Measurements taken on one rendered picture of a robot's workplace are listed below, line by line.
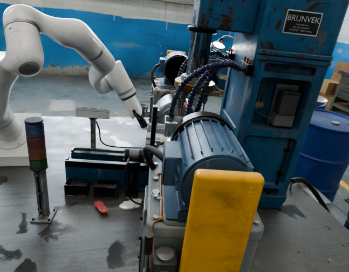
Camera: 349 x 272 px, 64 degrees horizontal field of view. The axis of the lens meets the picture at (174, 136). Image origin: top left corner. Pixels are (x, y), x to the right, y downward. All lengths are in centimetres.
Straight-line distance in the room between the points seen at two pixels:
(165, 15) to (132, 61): 125
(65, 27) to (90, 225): 73
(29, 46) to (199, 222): 71
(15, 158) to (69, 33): 84
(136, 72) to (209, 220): 641
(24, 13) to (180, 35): 604
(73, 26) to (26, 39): 14
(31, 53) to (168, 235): 65
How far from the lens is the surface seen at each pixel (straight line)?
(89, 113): 158
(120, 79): 128
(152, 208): 72
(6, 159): 164
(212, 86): 122
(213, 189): 52
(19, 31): 100
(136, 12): 672
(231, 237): 61
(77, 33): 99
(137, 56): 681
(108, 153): 145
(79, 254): 111
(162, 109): 151
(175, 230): 68
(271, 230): 133
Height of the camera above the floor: 161
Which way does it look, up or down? 24 degrees down
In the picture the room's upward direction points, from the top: 7 degrees clockwise
